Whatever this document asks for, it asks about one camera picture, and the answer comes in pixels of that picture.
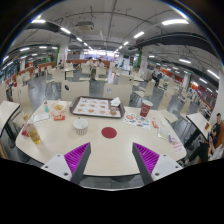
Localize small blue sanitizer bottle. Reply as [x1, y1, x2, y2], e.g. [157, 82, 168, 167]
[43, 98, 50, 113]

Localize white paper napkin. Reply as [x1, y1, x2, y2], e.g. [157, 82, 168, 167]
[110, 96, 122, 108]

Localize dark tray with paper liner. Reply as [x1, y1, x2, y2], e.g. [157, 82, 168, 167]
[69, 96, 126, 119]

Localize red paper cup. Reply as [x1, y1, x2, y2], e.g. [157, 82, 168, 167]
[139, 99, 154, 118]

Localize ceiling lights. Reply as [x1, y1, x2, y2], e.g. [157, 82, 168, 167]
[0, 18, 221, 81]

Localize beige chair with oval hole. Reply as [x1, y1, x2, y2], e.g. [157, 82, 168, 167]
[102, 83, 133, 107]
[60, 80, 90, 102]

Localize colourful sticker sheet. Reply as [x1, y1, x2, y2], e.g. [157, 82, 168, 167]
[123, 112, 152, 130]

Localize flat round red coaster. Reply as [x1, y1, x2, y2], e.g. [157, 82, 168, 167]
[101, 126, 118, 139]

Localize red paper packet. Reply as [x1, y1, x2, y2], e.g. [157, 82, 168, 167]
[20, 124, 30, 138]

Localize clear plastic bag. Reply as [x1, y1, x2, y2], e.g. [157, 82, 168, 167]
[157, 126, 173, 141]

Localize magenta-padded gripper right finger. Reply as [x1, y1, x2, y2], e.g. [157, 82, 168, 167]
[131, 142, 184, 185]

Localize ceiling air conditioner unit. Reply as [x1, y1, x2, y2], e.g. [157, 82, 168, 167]
[75, 21, 95, 32]

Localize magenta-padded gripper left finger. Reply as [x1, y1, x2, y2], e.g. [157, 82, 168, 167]
[40, 142, 92, 185]

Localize white leaflet with red print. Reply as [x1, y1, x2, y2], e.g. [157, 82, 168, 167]
[169, 136, 185, 154]

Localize small red sachet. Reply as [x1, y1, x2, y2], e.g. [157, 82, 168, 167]
[150, 119, 160, 130]

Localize group of beige chairs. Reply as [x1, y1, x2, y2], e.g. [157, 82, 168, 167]
[13, 61, 188, 101]

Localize beige side table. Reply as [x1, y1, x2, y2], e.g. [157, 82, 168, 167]
[0, 100, 21, 138]
[185, 112, 211, 141]

